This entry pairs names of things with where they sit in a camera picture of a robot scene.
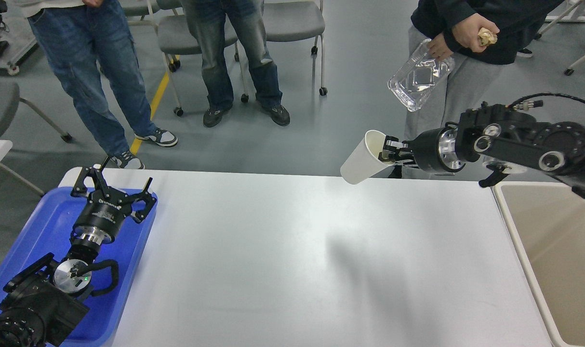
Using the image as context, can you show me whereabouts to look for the blue plastic tray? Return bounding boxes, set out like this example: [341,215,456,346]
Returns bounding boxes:
[0,187,157,347]

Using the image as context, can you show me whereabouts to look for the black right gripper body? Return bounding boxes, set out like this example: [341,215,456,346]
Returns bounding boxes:
[408,127,465,175]

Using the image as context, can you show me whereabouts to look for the person in grey sweatpants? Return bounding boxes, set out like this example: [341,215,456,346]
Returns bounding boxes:
[403,0,560,140]

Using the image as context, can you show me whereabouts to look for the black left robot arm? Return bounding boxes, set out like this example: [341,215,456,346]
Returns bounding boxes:
[0,167,158,347]

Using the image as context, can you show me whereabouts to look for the person in blue jeans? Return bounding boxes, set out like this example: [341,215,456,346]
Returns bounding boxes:
[12,0,178,169]

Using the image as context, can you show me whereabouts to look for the beige plastic bin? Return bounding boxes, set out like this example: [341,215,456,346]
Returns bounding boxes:
[493,182,585,347]

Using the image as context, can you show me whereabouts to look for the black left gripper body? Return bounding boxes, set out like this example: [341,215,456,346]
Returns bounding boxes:
[72,190,127,245]

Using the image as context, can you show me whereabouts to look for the clear plastic food container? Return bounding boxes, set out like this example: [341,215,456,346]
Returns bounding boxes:
[387,38,455,112]

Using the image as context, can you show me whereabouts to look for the white paper cup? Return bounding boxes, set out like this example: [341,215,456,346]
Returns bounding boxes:
[340,130,394,185]

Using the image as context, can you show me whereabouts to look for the grey chair middle right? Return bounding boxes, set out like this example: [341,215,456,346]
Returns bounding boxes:
[263,0,328,96]

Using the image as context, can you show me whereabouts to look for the wheeled robot base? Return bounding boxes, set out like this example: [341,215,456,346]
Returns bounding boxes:
[0,0,37,76]

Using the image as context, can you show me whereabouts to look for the crumpled paper ball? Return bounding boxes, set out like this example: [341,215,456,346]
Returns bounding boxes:
[477,27,498,47]

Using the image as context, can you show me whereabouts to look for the person in faded jeans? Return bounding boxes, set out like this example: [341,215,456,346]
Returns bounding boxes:
[179,0,291,128]

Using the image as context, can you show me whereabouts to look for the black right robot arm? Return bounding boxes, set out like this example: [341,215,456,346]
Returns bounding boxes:
[377,94,585,199]

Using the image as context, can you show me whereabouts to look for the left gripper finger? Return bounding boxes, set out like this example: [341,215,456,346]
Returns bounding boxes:
[123,177,157,224]
[70,155,111,198]

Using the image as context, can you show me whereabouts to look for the white chair legs right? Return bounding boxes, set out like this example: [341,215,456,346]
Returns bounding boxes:
[534,0,585,77]

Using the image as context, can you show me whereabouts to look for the grey chair far left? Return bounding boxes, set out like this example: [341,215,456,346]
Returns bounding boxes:
[0,81,73,143]

